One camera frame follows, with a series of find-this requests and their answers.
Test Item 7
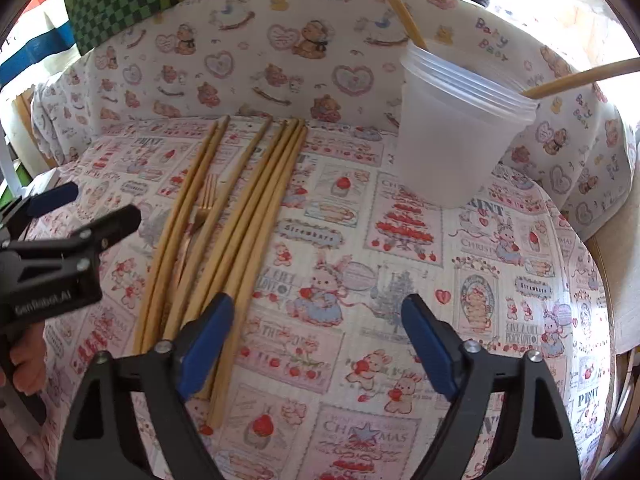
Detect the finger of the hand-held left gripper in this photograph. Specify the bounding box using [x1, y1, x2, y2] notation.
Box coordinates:
[0, 182, 80, 247]
[47, 204, 142, 273]

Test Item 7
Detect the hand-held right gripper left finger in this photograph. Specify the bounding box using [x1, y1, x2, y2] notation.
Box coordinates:
[55, 292, 236, 480]

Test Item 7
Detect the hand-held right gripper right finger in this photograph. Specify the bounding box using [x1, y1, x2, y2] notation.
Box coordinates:
[401, 294, 583, 480]

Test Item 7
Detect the row of wooden chopsticks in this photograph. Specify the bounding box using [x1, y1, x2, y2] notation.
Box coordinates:
[131, 115, 309, 431]

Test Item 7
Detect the translucent plastic cup stack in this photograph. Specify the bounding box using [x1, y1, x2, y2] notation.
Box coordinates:
[387, 40, 540, 210]

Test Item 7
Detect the person's left hand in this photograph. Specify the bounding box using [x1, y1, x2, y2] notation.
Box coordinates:
[7, 327, 49, 397]

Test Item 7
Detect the wooden fork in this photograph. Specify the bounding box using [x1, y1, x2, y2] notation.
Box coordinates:
[177, 174, 219, 281]

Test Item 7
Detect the strawberry bear printed tablecloth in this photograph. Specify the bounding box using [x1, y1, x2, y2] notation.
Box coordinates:
[25, 115, 618, 480]

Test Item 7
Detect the striped curtain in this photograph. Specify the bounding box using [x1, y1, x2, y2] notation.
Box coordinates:
[0, 0, 81, 91]

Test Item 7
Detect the green checkered box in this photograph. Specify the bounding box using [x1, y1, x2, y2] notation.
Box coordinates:
[62, 0, 208, 56]

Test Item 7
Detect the heart bear printed cloth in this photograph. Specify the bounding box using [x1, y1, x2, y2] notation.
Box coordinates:
[30, 0, 640, 241]

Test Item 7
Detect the long wooden chopstick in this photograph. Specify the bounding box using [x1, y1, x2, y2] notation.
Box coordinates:
[522, 57, 640, 101]
[359, 0, 428, 51]

